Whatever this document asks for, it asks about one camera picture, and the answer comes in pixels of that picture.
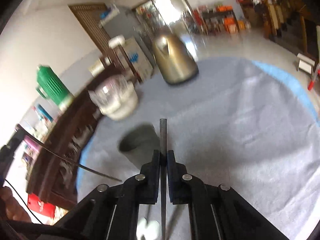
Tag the clear plastic bag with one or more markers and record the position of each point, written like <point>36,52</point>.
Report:
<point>107,96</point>

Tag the green thermos jug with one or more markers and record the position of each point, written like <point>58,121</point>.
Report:
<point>49,86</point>

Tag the white plastic spoon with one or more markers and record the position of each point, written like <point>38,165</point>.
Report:
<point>148,230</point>

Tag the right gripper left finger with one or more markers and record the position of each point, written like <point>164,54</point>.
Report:
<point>112,212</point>

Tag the dark wooden bench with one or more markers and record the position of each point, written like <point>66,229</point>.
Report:
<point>50,178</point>

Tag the steel electric kettle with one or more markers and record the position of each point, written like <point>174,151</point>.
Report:
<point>173,59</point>

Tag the grey refrigerator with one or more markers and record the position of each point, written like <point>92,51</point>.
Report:
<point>120,20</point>

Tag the grey tablecloth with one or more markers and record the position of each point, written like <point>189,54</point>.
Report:
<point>242,123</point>

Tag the grey metal utensil holder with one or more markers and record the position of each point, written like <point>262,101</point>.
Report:
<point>139,144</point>

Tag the white bowl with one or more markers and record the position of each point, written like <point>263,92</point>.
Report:
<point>121,106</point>

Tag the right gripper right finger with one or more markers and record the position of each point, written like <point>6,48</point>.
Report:
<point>216,212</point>

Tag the white step stool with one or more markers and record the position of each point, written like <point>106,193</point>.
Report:
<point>305,63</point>

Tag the person left hand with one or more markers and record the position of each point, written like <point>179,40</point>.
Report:
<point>13,209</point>

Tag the red box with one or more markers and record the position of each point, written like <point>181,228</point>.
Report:
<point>40,207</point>

